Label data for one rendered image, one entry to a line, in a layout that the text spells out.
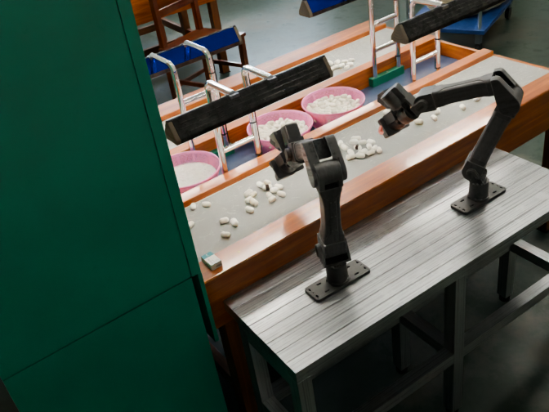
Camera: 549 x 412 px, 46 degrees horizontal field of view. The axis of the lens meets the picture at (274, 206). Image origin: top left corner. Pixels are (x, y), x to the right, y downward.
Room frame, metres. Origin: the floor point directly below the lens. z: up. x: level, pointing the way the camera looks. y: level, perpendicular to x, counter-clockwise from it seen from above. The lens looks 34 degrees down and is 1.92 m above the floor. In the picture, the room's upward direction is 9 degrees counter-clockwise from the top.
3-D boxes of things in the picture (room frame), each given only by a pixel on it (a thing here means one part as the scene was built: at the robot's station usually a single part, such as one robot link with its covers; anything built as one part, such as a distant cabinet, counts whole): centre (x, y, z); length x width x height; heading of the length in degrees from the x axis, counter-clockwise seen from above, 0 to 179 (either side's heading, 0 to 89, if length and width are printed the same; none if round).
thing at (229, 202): (2.10, -0.39, 0.73); 1.81 x 0.30 x 0.02; 121
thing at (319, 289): (1.44, -0.15, 0.71); 0.20 x 0.07 x 0.08; 119
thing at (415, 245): (1.80, -0.29, 0.65); 1.20 x 0.90 x 0.04; 119
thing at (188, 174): (2.08, 0.30, 0.71); 0.22 x 0.22 x 0.06
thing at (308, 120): (2.31, -0.07, 0.72); 0.27 x 0.27 x 0.10
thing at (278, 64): (2.87, 0.07, 0.67); 1.81 x 0.12 x 0.19; 121
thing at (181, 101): (2.34, 0.26, 0.90); 0.20 x 0.19 x 0.45; 121
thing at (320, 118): (2.45, -0.31, 0.72); 0.27 x 0.27 x 0.10
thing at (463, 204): (1.73, -0.67, 0.71); 0.20 x 0.07 x 0.08; 119
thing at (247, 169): (2.26, -0.30, 0.71); 1.81 x 0.06 x 0.11; 121
